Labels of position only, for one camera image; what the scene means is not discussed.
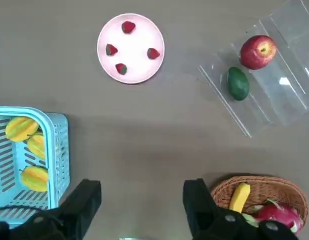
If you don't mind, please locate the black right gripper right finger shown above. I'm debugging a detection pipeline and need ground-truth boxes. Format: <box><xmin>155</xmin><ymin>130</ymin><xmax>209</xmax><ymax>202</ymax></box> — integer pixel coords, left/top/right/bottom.
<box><xmin>182</xmin><ymin>178</ymin><xmax>302</xmax><ymax>240</ymax></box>

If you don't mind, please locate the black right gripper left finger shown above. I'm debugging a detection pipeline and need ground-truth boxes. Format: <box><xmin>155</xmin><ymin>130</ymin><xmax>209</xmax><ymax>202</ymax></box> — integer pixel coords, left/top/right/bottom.
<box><xmin>0</xmin><ymin>178</ymin><xmax>102</xmax><ymax>240</ymax></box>

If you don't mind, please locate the yellow star fruit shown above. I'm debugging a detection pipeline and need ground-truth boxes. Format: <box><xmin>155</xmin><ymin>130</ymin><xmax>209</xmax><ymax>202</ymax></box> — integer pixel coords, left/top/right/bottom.
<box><xmin>19</xmin><ymin>165</ymin><xmax>50</xmax><ymax>193</ymax></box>
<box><xmin>4</xmin><ymin>116</ymin><xmax>40</xmax><ymax>143</ymax></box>
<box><xmin>26</xmin><ymin>132</ymin><xmax>47</xmax><ymax>161</ymax></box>

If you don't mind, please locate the blue plastic basket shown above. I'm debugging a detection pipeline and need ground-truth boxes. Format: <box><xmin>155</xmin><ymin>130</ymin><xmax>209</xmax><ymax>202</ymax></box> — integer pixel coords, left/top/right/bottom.
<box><xmin>0</xmin><ymin>106</ymin><xmax>70</xmax><ymax>230</ymax></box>

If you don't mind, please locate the brown wicker basket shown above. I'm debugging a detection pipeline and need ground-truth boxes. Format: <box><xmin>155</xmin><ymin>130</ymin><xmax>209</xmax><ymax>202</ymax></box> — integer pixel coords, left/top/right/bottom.
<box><xmin>210</xmin><ymin>175</ymin><xmax>309</xmax><ymax>235</ymax></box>

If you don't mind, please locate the yellow banana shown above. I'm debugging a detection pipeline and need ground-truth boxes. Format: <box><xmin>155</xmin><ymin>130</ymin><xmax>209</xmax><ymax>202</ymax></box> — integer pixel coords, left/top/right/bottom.
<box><xmin>228</xmin><ymin>182</ymin><xmax>252</xmax><ymax>214</ymax></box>

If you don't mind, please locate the pink dragon fruit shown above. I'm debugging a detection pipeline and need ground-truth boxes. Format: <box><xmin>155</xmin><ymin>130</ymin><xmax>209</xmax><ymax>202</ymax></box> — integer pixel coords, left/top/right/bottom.
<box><xmin>240</xmin><ymin>199</ymin><xmax>304</xmax><ymax>236</ymax></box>

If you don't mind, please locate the clear acrylic stepped stand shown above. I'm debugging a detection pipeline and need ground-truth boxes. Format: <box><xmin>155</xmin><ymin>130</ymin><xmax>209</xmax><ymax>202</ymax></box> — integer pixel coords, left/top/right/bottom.
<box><xmin>198</xmin><ymin>0</ymin><xmax>309</xmax><ymax>138</ymax></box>

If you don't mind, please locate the green avocado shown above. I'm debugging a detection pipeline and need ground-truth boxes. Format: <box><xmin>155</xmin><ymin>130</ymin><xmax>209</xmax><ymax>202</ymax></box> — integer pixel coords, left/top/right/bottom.
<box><xmin>227</xmin><ymin>66</ymin><xmax>250</xmax><ymax>102</ymax></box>

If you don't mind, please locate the red strawberry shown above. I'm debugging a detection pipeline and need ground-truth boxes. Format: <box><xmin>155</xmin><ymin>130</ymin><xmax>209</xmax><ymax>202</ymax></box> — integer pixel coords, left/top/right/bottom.
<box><xmin>115</xmin><ymin>62</ymin><xmax>128</xmax><ymax>76</ymax></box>
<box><xmin>146</xmin><ymin>47</ymin><xmax>161</xmax><ymax>61</ymax></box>
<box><xmin>121</xmin><ymin>20</ymin><xmax>137</xmax><ymax>35</ymax></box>
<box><xmin>105</xmin><ymin>43</ymin><xmax>119</xmax><ymax>57</ymax></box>

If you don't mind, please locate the red apple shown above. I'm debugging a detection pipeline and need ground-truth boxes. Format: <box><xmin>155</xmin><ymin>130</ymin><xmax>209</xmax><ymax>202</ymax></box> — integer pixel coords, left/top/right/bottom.
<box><xmin>239</xmin><ymin>34</ymin><xmax>278</xmax><ymax>71</ymax></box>

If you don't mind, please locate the pink round plate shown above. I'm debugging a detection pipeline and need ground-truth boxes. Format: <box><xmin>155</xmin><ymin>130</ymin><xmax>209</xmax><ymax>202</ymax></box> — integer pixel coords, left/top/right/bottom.
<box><xmin>96</xmin><ymin>13</ymin><xmax>166</xmax><ymax>85</ymax></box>

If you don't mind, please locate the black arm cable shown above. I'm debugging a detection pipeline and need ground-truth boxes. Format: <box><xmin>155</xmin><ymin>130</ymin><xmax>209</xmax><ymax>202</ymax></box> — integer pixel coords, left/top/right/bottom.
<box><xmin>0</xmin><ymin>204</ymin><xmax>45</xmax><ymax>218</ymax></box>

